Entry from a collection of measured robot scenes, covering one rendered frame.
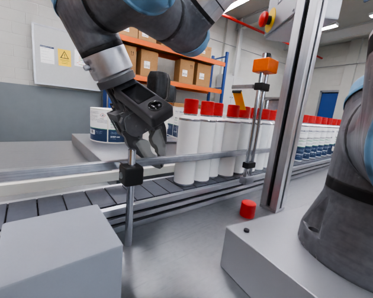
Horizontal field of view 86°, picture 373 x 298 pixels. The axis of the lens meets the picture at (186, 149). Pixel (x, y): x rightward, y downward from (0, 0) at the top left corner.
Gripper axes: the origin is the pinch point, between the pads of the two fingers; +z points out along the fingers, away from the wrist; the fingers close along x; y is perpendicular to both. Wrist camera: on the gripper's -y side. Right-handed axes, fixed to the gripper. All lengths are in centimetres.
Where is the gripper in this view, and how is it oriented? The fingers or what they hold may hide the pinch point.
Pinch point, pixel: (160, 164)
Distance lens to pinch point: 45.5
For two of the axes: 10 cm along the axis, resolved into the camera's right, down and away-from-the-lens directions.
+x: -7.3, 5.3, -4.3
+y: -6.1, -2.2, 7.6
